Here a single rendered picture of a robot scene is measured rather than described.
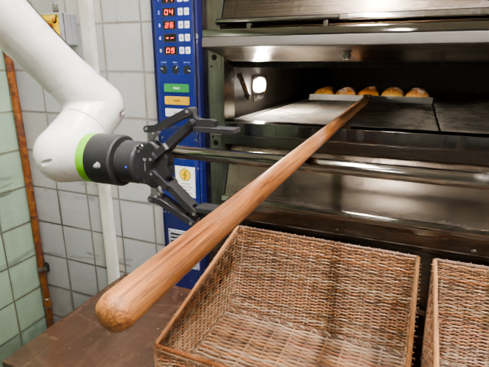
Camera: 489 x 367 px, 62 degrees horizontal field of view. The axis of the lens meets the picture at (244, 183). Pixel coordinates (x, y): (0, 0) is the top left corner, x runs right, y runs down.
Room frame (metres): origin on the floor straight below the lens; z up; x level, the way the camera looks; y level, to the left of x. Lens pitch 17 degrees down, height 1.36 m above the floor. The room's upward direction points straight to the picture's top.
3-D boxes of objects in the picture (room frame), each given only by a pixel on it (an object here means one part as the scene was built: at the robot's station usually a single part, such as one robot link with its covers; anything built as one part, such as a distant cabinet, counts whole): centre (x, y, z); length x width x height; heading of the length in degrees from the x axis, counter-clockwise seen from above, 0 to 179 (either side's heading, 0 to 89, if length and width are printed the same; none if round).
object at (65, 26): (1.46, 0.63, 1.46); 0.10 x 0.07 x 0.10; 67
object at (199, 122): (0.65, 0.07, 1.27); 0.05 x 0.01 x 0.03; 68
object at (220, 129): (0.64, 0.04, 1.25); 0.07 x 0.03 x 0.01; 68
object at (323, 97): (2.08, -0.64, 1.19); 0.55 x 0.36 x 0.03; 68
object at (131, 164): (0.69, 0.17, 1.19); 0.09 x 0.07 x 0.08; 68
